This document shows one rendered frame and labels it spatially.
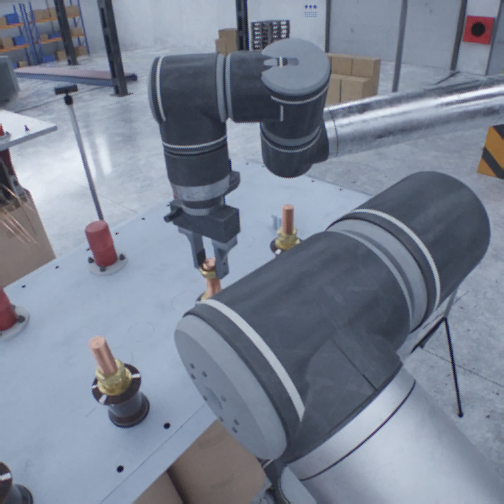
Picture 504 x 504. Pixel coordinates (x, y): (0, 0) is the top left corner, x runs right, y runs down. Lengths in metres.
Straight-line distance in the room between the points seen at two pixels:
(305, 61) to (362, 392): 0.44
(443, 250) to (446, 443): 0.19
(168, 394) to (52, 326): 0.39
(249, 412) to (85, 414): 0.60
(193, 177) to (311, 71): 0.24
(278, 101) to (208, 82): 0.10
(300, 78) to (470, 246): 0.31
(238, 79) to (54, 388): 0.72
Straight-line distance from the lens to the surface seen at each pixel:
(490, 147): 5.53
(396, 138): 0.76
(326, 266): 0.33
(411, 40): 14.19
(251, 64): 0.57
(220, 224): 0.65
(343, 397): 0.29
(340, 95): 6.96
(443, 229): 0.42
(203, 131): 0.59
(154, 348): 0.90
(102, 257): 1.14
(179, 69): 0.58
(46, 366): 0.97
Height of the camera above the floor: 2.03
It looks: 36 degrees down
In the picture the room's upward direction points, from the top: 3 degrees counter-clockwise
